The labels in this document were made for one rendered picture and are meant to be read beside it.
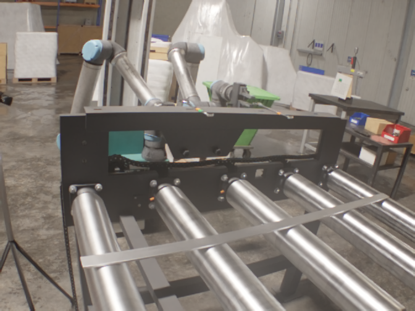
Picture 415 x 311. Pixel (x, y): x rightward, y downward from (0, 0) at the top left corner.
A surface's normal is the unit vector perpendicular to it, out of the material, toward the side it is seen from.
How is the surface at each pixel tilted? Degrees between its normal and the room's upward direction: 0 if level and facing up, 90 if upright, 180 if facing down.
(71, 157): 90
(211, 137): 90
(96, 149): 90
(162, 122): 90
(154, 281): 0
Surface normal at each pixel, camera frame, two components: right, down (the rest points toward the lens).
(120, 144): 0.46, 0.37
